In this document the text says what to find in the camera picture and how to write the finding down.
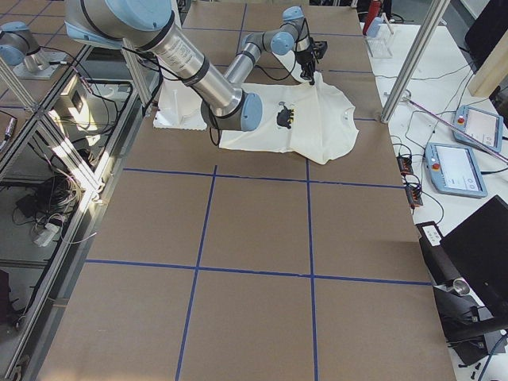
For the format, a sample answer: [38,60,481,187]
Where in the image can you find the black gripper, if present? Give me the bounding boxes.
[297,37,316,86]

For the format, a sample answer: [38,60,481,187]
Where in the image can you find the cream long-sleeve cat shirt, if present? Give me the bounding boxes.
[219,74,358,165]

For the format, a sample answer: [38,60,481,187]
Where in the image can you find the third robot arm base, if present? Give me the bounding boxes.
[1,21,67,80]

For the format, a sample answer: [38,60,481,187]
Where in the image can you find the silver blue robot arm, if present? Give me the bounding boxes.
[65,1,263,132]
[225,6,323,85]

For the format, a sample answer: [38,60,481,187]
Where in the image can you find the blue plastic cup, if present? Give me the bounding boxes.
[365,17,383,38]

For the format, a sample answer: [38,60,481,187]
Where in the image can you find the red cylindrical bottle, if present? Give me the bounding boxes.
[365,0,382,25]

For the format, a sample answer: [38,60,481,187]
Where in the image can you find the near teach pendant tablet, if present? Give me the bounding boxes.
[425,143,487,198]

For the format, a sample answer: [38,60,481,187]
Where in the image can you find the teach pendant tablet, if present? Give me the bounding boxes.
[453,106,504,153]
[425,143,487,198]

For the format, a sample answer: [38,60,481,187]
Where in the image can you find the far teach pendant tablet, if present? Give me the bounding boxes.
[453,106,504,153]

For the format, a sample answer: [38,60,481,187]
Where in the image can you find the pink reach grabber stick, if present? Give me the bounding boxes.
[401,95,508,164]

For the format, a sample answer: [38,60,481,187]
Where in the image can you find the black laptop monitor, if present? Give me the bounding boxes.
[441,195,507,316]

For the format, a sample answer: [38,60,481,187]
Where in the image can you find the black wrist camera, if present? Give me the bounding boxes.
[312,40,328,61]

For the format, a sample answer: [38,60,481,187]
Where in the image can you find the aluminium frame post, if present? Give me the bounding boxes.
[380,0,450,124]

